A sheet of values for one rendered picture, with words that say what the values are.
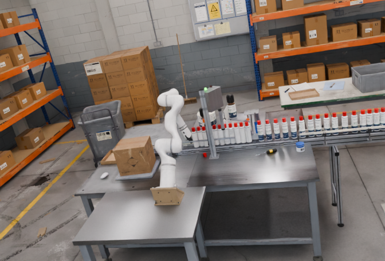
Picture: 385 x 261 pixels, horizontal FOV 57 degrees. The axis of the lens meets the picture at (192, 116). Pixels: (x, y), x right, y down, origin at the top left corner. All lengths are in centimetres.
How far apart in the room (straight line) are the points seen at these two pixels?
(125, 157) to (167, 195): 69
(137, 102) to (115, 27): 206
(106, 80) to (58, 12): 247
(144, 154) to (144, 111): 362
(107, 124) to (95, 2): 351
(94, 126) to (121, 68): 159
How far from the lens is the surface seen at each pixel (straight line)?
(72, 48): 872
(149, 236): 260
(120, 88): 679
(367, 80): 461
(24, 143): 705
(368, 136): 347
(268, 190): 390
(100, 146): 561
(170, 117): 295
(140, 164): 330
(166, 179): 282
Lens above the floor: 238
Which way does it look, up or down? 20 degrees down
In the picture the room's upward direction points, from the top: 12 degrees counter-clockwise
